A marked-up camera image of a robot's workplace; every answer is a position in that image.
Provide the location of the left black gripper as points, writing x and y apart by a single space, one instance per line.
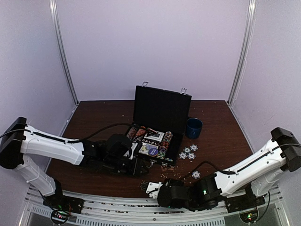
136 170

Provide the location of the brown poker chip roll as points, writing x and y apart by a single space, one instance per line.
141 131

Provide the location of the playing card deck box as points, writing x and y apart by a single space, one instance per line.
146 147
157 138

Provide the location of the black poker case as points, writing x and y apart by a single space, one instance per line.
161 110

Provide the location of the dark blue mug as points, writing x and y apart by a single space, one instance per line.
193 128

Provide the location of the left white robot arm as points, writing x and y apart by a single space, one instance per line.
20 140

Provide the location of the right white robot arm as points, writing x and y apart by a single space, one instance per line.
257 174

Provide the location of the left poker chip row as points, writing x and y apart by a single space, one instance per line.
132 132

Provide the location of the poker chip row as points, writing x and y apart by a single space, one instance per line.
164 145
132 132

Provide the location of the purple small blind button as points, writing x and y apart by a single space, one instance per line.
153 152

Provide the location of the triangular all-in button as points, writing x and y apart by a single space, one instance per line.
150 133

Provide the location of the right poker chip row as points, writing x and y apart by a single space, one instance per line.
164 145

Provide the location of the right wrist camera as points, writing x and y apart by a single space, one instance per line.
173 194

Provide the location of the aluminium front rail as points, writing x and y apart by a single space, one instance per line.
115 211

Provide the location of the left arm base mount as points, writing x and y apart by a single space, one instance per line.
66 204

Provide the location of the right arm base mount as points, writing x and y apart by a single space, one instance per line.
241 203

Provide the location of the right aluminium frame post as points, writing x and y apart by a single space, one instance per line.
243 53

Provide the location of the aluminium frame post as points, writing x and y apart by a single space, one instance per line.
62 54
243 53

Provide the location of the left aluminium frame post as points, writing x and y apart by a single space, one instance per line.
62 54

